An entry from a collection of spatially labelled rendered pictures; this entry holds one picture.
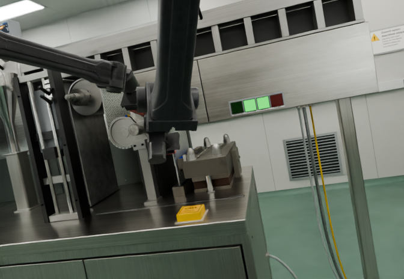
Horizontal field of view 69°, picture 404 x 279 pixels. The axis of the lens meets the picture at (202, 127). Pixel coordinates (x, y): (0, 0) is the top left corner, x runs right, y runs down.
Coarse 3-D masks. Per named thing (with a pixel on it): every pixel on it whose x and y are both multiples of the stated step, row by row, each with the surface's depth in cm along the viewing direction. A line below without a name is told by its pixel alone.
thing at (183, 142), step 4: (172, 128) 114; (168, 132) 110; (172, 132) 113; (180, 132) 124; (184, 132) 129; (180, 136) 123; (184, 136) 128; (180, 140) 122; (184, 140) 127; (180, 144) 121; (184, 144) 126; (188, 144) 133; (180, 148) 120; (184, 148) 125; (188, 148) 132; (176, 152) 114; (180, 152) 119; (184, 152) 124; (176, 156) 113; (176, 160) 112; (176, 164) 111
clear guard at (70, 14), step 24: (0, 0) 130; (24, 0) 130; (48, 0) 131; (72, 0) 131; (96, 0) 132; (120, 0) 132; (144, 0) 133; (24, 24) 141; (48, 24) 142; (72, 24) 142; (96, 24) 143; (120, 24) 143; (144, 24) 144
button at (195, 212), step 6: (198, 204) 88; (180, 210) 86; (186, 210) 85; (192, 210) 84; (198, 210) 83; (204, 210) 87; (180, 216) 83; (186, 216) 82; (192, 216) 82; (198, 216) 82
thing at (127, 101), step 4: (132, 92) 93; (124, 96) 100; (128, 96) 94; (132, 96) 94; (124, 100) 99; (128, 100) 98; (132, 100) 96; (120, 104) 98; (124, 104) 98; (128, 104) 98; (132, 104) 97
